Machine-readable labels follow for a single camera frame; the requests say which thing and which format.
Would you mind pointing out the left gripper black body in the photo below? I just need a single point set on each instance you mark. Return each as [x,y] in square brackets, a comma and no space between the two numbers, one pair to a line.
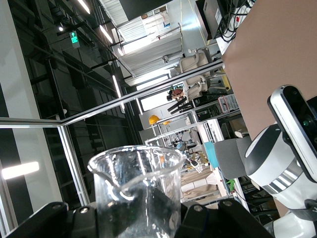
[312,106]

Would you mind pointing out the white perforated crate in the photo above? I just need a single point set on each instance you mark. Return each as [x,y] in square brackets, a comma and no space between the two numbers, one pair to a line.
[228,103]

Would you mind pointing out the clear glass beaker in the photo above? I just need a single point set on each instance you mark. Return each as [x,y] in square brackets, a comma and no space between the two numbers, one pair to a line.
[136,198]

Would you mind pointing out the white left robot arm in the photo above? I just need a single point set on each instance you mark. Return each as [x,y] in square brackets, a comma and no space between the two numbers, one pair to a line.
[262,158]

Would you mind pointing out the white ceiling light bar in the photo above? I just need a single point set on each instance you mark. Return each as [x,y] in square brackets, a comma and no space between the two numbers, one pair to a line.
[106,33]
[83,6]
[19,170]
[116,86]

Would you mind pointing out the grey corrugated partition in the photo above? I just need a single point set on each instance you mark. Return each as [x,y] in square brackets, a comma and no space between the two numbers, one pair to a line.
[151,54]

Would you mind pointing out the brown table cover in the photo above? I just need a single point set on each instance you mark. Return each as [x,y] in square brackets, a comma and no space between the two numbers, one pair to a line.
[272,49]

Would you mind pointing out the grey chair backrest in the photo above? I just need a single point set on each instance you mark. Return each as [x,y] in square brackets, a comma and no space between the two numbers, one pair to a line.
[230,156]

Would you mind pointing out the beige cardboard sheets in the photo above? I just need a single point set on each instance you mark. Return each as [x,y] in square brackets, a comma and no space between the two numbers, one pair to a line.
[198,184]

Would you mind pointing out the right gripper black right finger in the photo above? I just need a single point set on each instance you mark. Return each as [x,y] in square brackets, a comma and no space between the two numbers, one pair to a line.
[193,220]

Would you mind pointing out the green exit sign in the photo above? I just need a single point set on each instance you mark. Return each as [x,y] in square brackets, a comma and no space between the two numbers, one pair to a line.
[74,39]

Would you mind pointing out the shelf of white boxes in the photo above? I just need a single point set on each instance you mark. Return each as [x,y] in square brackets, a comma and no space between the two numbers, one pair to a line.
[156,23]

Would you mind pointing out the large yellow hard hat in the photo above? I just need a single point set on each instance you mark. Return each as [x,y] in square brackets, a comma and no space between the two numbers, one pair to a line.
[153,119]

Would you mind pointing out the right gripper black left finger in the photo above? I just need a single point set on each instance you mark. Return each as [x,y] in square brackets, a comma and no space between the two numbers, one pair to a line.
[84,223]

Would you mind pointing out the silver aluminium frame beam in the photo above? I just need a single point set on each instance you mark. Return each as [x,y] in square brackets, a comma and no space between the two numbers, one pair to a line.
[123,99]

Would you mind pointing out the grey blue-jointed robot arm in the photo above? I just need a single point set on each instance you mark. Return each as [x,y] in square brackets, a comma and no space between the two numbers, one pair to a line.
[182,146]

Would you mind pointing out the black computer box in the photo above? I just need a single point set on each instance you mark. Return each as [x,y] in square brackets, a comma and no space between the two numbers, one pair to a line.
[208,17]

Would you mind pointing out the brown and red figure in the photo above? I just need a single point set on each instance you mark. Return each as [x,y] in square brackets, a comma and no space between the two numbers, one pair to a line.
[176,93]

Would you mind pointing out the teal plastic panel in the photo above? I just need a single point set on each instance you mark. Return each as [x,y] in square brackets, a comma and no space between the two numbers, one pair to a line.
[210,153]

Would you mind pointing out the beige office chair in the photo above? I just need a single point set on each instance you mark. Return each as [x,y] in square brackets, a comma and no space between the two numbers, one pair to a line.
[194,62]
[196,88]

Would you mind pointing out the yellow post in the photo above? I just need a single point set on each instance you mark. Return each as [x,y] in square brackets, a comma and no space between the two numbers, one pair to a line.
[226,81]

